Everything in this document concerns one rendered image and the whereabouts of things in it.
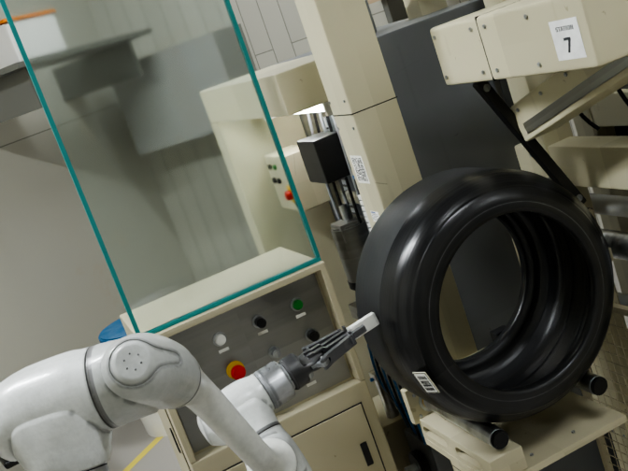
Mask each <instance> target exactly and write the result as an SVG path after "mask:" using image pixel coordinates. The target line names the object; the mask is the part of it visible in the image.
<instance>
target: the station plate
mask: <svg viewBox="0 0 628 471"><path fill-rule="evenodd" d="M549 28H550V31H551V35H552V39H553V42H554V46H555V49H556V52H557V55H558V59H559V61H564V60H571V59H578V58H585V57H587V55H586V52H585V49H584V45H583V42H582V38H581V34H580V31H579V28H578V22H577V18H576V17H572V18H568V19H563V20H558V21H551V22H549Z"/></svg>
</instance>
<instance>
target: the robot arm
mask: <svg viewBox="0 0 628 471"><path fill-rule="evenodd" d="M378 325H379V321H378V318H377V317H376V315H375V313H374V312H370V313H369V314H367V315H365V316H364V317H362V318H361V319H359V320H358V321H356V322H355V323H354V324H352V325H351V326H349V327H348V328H347V329H346V327H345V325H344V326H341V327H342V329H343V330H341V329H337V330H335V331H334V332H332V333H331V334H329V335H326V336H325V337H323V338H321V339H319V340H317V341H315V342H313V343H312V344H309V345H307V346H304V347H303V348H302V351H303V353H301V354H300V355H299V356H298V357H297V356H296V355H294V354H293V353H290V354H288V355H287V356H285V357H284V358H282V359H281V360H279V362H278V363H276V362H275V361H272V362H271V363H269V364H267V365H265V366H264V367H262V368H261V369H259V370H258V371H255V372H254V373H253V374H251V375H250V376H248V377H245V378H241V379H238V380H237V381H235V382H233V383H231V384H230V385H228V386H226V387H225V388H223V389H222V390H220V389H219V388H218V387H217V386H216V385H215V384H214V383H213V382H212V381H211V380H210V379H209V378H208V376H207V375H206V374H205V373H204V372H203V371H202V369H201V367H200V365H199V363H198V362H197V360H196V359H195V358H194V357H193V356H192V355H191V353H190V352H189V351H188V350H187V349H186V348H185V347H184V346H182V345H181V344H179V343H178V342H176V341H174V340H172V339H170V338H168V337H165V336H162V335H156V334H152V333H137V334H131V335H127V336H124V337H122V338H119V339H115V340H111V341H108V342H104V343H101V344H97V345H94V346H90V347H88V348H84V349H80V350H70V351H67V352H64V353H61V354H58V355H55V356H52V357H50V358H48V359H45V360H42V361H40V362H37V363H35V364H31V365H29V366H26V367H24V368H23V369H21V370H19V371H18V372H16V373H14V374H12V375H11V376H9V377H8V378H6V379H5V380H3V381H2V382H1V383H0V457H1V458H3V459H5V460H7V461H10V462H16V461H18V462H19V464H20V465H21V466H22V468H23V469H24V470H25V471H109V469H108V466H107V461H109V460H110V456H111V452H112V434H113V429H114V428H117V427H120V426H123V425H125V424H127V423H130V422H132V421H136V420H139V419H141V418H144V417H147V416H149V415H151V414H154V413H156V412H158V410H159V409H175V408H180V407H184V406H186V407H188V408H189V409H190V410H191V411H192V412H194V413H195V414H196V415H197V423H198V426H199V429H200V431H201V432H202V434H203V435H204V437H205V438H206V440H207V441H208V443H209V444H210V445H212V446H225V445H227V446H228V447H229V448H230V449H231V450H232V451H233V452H234V453H235V454H236V455H237V456H238V457H239V458H240V459H241V460H242V461H243V462H244V463H245V466H246V468H247V471H312V469H311V467H310V465H309V463H308V462H307V459H306V458H305V456H304V454H303V453H302V451H301V450H300V449H299V448H298V446H297V445H296V443H295V442H294V441H293V439H292V438H291V436H290V435H289V434H288V433H287V432H286V431H285V430H284V429H283V427H282V426H281V425H280V423H279V421H278V419H277V417H276V415H275V413H274V410H275V409H276V408H279V407H280V406H281V405H283V404H284V403H286V402H287V401H289V400H290V399H292V398H293V397H295V390H294V389H296V390H299V389H301V388H302V387H304V386H305V385H307V384H308V383H309V382H310V377H309V374H310V373H312V372H314V371H317V370H319V369H320V368H322V367H323V368H324V370H327V369H328V368H329V367H330V366H331V365H332V364H333V363H334V362H335V361H336V360H338V359H339V358H340V357H341V356H342V355H344V354H345V353H346V352H347V351H349V350H350V349H351V348H352V347H354V346H355V345H356V344H357V342H356V339H358V338H359V337H361V336H362V335H364V334H366V333H367V332H369V331H370V330H372V329H373V328H375V327H376V326H378Z"/></svg>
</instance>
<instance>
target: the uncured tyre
mask: <svg viewBox="0 0 628 471"><path fill-rule="evenodd" d="M494 218H496V219H497V220H499V221H500V222H501V223H502V224H503V225H504V226H505V227H506V229H507V230H508V232H509V233H510V235H511V237H512V239H513V241H514V243H515V245H516V248H517V251H518V254H519V257H520V262H521V290H520V295H519V299H518V303H517V305H516V308H515V310H514V312H513V315H512V317H511V319H510V320H509V322H508V324H507V326H506V327H505V329H504V330H503V331H502V333H501V334H500V335H499V336H498V337H497V338H496V339H495V340H494V341H493V342H492V343H491V344H490V345H488V346H487V347H486V348H484V349H483V350H481V351H479V352H477V353H475V354H473V355H471V356H468V357H465V358H463V359H459V360H453V359H452V357H451V355H450V353H449V351H448V348H447V346H446V344H445V341H444V338H443V335H442V331H441V326H440V319H439V300H440V293H441V288H442V284H443V280H444V277H445V275H446V272H447V269H448V267H449V265H450V262H451V260H452V258H453V256H454V254H455V253H456V251H457V250H458V248H460V247H461V245H462V244H463V243H464V241H465V240H466V239H467V238H468V237H469V236H470V235H471V234H472V233H473V232H474V231H476V230H477V229H478V228H479V227H480V226H481V225H483V224H484V223H486V222H487V221H490V220H492V219H494ZM355 296H356V307H357V314H358V319H361V318H362V317H364V316H365V315H367V314H369V313H370V312H374V313H375V315H376V317H377V318H378V321H379V325H378V326H376V327H375V328H373V329H372V330H370V331H369V332H367V333H366V334H364V338H365V341H366V343H367V345H368V347H369V348H370V350H371V352H372V354H373V355H374V357H375V359H376V360H377V362H378V363H379V365H380V366H381V367H382V369H383V370H384V371H385V372H386V373H387V374H388V375H389V376H390V377H391V378H392V379H393V380H394V381H395V382H396V383H398V384H399V385H400V386H402V387H403V388H405V389H406V390H408V391H409V392H411V393H414V394H415V395H417V396H419V397H420V398H421V399H423V400H425V401H426V402H428V403H430V404H432V405H433V406H435V407H437V408H439V409H441V410H443V411H445V412H447V413H449V414H450V415H452V416H455V417H458V418H461V419H464V420H468V421H479V422H507V421H517V420H521V419H524V418H527V417H530V416H533V415H535V414H536V413H539V412H541V411H543V410H545V409H546V408H548V407H550V406H552V405H554V404H555V403H556V402H558V401H559V400H561V399H562V398H563V397H564V396H566V395H567V394H568V393H569V392H570V391H571V390H572V389H573V388H574V387H575V386H576V385H577V384H578V383H579V382H580V380H581V379H582V378H583V377H584V375H585V374H586V373H587V371H588V370H589V368H590V367H591V365H592V363H593V361H594V360H595V358H596V356H597V354H598V352H599V350H600V349H601V347H602V345H603V342H604V340H605V337H606V334H607V329H608V326H609V323H610V319H611V314H612V308H613V300H614V275H613V267H612V262H611V257H610V253H609V249H608V246H607V242H606V240H605V237H604V235H603V233H602V230H601V229H600V227H599V225H598V223H597V221H596V220H595V218H594V216H593V215H592V213H591V212H590V211H589V209H587V208H586V207H585V206H584V204H583V203H582V202H581V201H580V200H579V199H578V198H577V197H576V196H575V195H573V194H572V193H571V192H569V191H568V190H567V189H566V188H564V187H562V186H561V185H559V184H558V183H556V182H554V181H552V180H551V179H549V178H545V177H543V176H541V175H538V174H536V173H533V172H529V171H524V170H518V169H505V168H486V167H459V168H453V169H449V170H445V171H441V172H438V173H436V174H433V175H432V176H429V177H427V178H424V179H422V180H421V181H419V182H417V183H416V184H414V185H412V186H411V187H409V188H408V189H406V190H405V191H404V192H402V193H401V194H400V195H398V196H397V197H396V198H395V199H394V200H393V201H392V202H391V203H390V204H389V205H388V206H387V207H386V209H385V210H384V211H383V212H382V214H381V215H380V216H379V218H378V220H377V221H376V223H375V224H374V226H373V228H372V230H371V231H370V233H369V235H368V237H367V239H366V241H365V243H364V248H363V251H362V254H361V257H360V261H359V264H358V269H357V276H356V287H355ZM412 372H426V374H427V375H428V377H429V378H430V379H431V381H432V382H433V383H434V384H435V386H436V387H437V388H438V390H439V391H440V392H426V391H425V390H424V389H423V387H422V386H421V385H420V383H419V382H418V381H417V379H416V378H415V377H414V375H413V374H412Z"/></svg>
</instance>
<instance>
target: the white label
mask: <svg viewBox="0 0 628 471"><path fill-rule="evenodd" d="M412 374H413V375H414V377H415V378H416V379H417V381H418V382H419V383H420V385H421V386H422V387H423V389H424V390H425V391H426V392H427V393H440V391H439V390H438V388H437V387H436V386H435V384H434V383H433V382H432V381H431V379H430V378H429V377H428V375H427V374H426V372H412Z"/></svg>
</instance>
